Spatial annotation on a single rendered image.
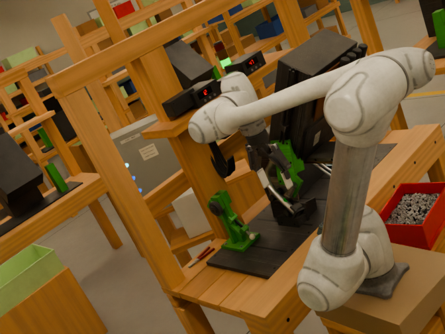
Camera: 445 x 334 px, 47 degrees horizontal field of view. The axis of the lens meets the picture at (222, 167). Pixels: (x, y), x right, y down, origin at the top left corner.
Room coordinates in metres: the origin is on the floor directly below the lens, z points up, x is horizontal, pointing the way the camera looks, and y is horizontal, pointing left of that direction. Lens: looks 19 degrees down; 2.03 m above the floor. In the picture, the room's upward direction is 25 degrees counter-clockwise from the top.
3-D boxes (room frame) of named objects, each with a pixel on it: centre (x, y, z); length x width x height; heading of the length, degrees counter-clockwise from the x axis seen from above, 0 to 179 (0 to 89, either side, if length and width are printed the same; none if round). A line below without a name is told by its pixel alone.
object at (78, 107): (2.52, -0.14, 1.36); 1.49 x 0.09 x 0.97; 126
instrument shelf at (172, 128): (2.49, -0.16, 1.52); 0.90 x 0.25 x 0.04; 126
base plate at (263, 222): (2.28, -0.31, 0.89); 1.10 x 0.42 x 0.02; 126
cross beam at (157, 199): (2.58, -0.10, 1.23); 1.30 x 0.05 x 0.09; 126
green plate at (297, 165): (2.18, -0.29, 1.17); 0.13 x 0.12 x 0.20; 126
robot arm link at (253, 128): (1.67, -0.15, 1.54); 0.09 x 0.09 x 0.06
